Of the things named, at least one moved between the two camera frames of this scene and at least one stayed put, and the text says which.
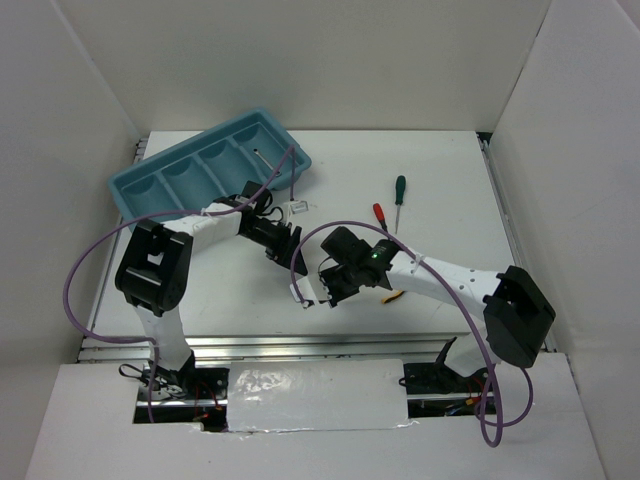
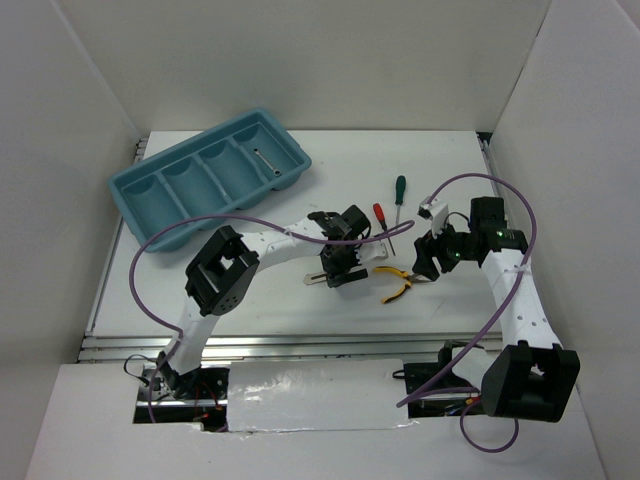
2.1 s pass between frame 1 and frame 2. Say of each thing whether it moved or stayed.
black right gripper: moved
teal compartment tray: stayed
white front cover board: stayed
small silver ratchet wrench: stayed
